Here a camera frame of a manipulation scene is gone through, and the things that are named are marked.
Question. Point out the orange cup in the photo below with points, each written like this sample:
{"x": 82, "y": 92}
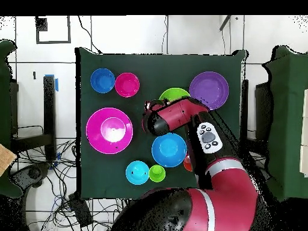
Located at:
{"x": 187, "y": 164}

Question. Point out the large light blue bowl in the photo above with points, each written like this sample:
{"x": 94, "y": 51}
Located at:
{"x": 169, "y": 150}

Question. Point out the small dark blue bowl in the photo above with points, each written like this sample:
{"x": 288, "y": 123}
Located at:
{"x": 103, "y": 80}

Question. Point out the brown cardboard sheet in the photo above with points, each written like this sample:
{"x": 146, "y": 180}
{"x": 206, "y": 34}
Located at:
{"x": 6, "y": 158}

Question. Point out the black power brick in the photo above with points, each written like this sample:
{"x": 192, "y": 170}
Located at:
{"x": 80, "y": 211}

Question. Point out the green bowl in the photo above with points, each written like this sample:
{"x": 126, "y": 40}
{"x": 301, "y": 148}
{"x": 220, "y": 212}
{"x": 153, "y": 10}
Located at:
{"x": 174, "y": 93}

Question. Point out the red bowl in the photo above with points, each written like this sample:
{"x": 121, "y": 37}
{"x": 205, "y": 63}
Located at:
{"x": 127, "y": 85}

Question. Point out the black metal stand frame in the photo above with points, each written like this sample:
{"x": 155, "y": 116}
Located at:
{"x": 49, "y": 108}

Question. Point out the small ribbed cyan bowl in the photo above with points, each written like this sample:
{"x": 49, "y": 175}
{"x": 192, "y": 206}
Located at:
{"x": 137, "y": 172}

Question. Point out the green cloth side table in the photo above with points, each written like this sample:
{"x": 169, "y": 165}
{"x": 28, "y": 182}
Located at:
{"x": 4, "y": 108}
{"x": 291, "y": 96}

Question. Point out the white box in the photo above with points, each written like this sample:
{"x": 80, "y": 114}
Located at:
{"x": 305, "y": 132}

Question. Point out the purple bowl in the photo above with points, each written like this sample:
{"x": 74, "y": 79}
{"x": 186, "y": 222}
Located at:
{"x": 211, "y": 86}

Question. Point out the dark green tablecloth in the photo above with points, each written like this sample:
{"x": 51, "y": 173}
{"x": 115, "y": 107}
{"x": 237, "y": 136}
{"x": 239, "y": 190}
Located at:
{"x": 144, "y": 69}

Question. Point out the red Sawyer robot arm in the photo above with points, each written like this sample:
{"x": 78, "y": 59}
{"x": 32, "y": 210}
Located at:
{"x": 228, "y": 197}

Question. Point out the green cup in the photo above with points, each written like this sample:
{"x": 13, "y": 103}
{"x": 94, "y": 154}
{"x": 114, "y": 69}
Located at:
{"x": 157, "y": 173}

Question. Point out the large pink bowl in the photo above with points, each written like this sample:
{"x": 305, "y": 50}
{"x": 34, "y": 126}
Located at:
{"x": 96, "y": 134}

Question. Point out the black floor stand base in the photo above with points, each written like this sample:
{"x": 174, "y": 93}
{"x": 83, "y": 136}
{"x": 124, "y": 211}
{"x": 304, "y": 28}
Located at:
{"x": 33, "y": 173}

